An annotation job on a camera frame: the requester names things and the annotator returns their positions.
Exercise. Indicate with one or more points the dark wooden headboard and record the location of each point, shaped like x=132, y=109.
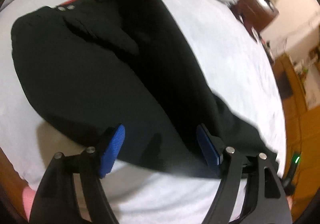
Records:
x=257, y=14

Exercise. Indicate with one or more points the black pants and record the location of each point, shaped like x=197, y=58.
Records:
x=111, y=62

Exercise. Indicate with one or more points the white bed sheet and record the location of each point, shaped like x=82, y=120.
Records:
x=236, y=69

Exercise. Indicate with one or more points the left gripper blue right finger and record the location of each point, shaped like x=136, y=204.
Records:
x=212, y=155

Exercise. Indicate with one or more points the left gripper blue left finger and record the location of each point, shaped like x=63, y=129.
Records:
x=109, y=154

